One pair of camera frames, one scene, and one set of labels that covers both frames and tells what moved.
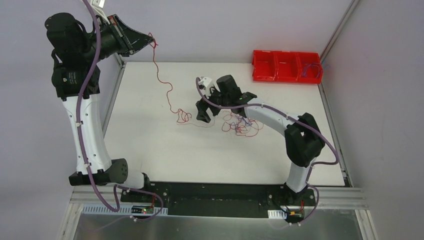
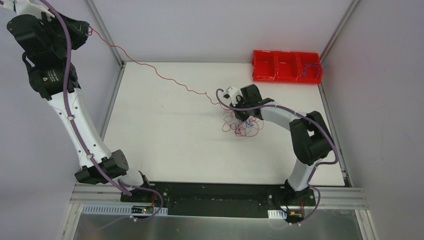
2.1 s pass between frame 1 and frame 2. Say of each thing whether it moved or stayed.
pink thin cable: moved
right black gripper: moved
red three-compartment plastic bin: stayed
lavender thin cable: stayed
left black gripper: moved
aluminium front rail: stayed
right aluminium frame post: stayed
